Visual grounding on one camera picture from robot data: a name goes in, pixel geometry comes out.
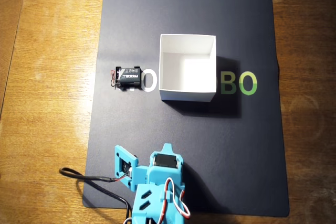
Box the black camera cable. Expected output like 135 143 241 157
59 167 132 220

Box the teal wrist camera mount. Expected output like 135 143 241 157
114 144 140 188

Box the white red servo wire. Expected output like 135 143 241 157
162 177 192 219

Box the dark lettered mat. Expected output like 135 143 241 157
82 0 290 218

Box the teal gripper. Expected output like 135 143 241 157
132 143 186 217

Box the white open box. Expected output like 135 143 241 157
159 34 217 103

